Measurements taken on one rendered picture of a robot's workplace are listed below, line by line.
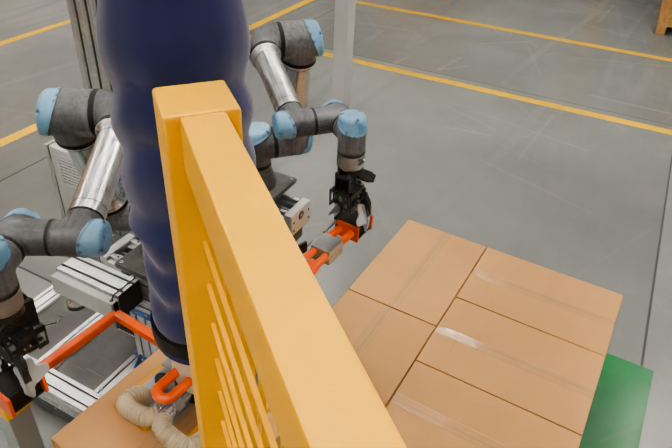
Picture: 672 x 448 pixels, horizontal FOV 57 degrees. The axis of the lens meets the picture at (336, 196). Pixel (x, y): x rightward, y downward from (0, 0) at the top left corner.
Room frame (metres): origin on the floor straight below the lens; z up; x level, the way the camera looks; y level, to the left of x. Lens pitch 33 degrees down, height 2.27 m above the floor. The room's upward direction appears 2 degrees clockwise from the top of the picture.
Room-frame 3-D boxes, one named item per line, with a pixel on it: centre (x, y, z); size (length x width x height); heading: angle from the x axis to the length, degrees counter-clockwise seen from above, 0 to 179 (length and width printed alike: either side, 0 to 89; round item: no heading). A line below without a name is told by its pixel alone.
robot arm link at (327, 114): (1.53, 0.02, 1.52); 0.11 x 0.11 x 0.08; 21
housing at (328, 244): (1.34, 0.02, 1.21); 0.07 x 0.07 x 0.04; 58
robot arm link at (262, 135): (1.94, 0.29, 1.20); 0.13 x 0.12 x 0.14; 111
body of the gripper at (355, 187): (1.44, -0.03, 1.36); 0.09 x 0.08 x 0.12; 148
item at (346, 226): (1.45, -0.06, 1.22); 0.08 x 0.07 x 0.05; 148
